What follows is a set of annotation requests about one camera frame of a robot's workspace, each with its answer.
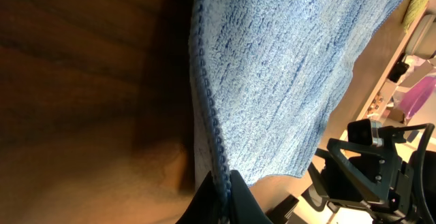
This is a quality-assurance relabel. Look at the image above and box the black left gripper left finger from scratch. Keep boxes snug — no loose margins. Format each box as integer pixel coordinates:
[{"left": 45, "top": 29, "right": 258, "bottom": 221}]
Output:
[{"left": 176, "top": 172, "right": 218, "bottom": 224}]

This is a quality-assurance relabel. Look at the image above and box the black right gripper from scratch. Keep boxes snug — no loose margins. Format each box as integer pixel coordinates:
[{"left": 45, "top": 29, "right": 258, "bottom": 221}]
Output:
[{"left": 266, "top": 139, "right": 422, "bottom": 224}]

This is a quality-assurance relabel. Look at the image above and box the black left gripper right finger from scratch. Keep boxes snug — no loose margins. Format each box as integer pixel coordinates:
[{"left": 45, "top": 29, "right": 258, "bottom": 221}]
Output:
[{"left": 229, "top": 170, "right": 272, "bottom": 224}]

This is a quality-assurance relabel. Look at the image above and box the blue microfiber cloth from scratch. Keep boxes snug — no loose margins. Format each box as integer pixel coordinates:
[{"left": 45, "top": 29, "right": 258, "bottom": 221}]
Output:
[{"left": 189, "top": 0, "right": 403, "bottom": 214}]

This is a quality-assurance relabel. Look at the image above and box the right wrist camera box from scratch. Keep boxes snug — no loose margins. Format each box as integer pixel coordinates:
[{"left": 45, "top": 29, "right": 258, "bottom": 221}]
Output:
[{"left": 347, "top": 119, "right": 384, "bottom": 147}]

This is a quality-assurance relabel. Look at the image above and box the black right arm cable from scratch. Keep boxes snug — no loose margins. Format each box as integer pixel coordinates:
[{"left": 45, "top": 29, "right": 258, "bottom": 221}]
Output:
[{"left": 377, "top": 123, "right": 436, "bottom": 224}]

